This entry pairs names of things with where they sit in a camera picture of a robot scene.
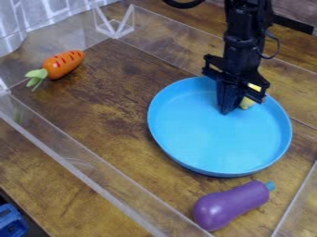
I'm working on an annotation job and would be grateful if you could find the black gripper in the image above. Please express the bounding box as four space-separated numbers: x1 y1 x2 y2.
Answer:
202 33 271 115

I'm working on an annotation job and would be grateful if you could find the yellow toy lemon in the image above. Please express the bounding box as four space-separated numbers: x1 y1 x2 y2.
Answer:
240 97 256 109

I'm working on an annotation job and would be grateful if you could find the blue round tray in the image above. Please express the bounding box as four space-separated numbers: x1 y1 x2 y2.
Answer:
148 77 292 178

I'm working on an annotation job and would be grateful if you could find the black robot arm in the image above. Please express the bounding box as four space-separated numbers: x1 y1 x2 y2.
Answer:
202 0 275 115

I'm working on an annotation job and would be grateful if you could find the purple toy eggplant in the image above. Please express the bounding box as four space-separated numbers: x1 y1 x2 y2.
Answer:
193 181 276 231

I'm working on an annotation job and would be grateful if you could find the orange toy carrot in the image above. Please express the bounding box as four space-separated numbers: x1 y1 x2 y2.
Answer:
26 50 86 90

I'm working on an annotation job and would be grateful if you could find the blue plastic object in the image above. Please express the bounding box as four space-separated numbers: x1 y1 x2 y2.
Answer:
0 204 29 237

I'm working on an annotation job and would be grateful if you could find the black cable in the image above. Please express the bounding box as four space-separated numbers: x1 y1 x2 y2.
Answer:
161 0 283 60

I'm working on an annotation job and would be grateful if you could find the clear acrylic enclosure wall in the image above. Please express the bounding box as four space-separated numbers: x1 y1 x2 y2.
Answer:
0 0 317 237

